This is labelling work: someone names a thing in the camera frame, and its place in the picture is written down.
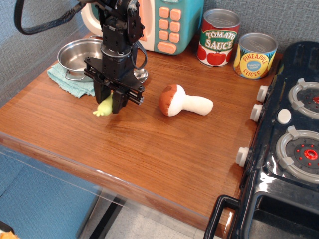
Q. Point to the plush toy mushroom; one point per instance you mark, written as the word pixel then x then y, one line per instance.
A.
pixel 174 99

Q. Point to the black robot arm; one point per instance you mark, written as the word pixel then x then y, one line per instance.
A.
pixel 120 24

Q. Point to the orange object at corner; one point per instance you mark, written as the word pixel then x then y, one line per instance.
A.
pixel 7 232

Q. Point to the teal toy microwave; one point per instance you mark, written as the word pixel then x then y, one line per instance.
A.
pixel 169 24

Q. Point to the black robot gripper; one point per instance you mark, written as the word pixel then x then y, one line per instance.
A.
pixel 116 68

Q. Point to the pineapple slices can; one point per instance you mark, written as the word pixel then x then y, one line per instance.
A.
pixel 255 55

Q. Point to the tomato sauce can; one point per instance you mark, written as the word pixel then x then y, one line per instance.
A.
pixel 219 31

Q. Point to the yellow handled metal spoon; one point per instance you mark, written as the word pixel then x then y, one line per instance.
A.
pixel 105 107

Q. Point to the small steel pot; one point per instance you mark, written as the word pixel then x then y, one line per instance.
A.
pixel 71 57

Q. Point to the teal folded cloth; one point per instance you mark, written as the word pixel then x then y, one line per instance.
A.
pixel 78 89

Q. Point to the black toy stove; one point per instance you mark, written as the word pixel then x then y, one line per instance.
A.
pixel 279 196

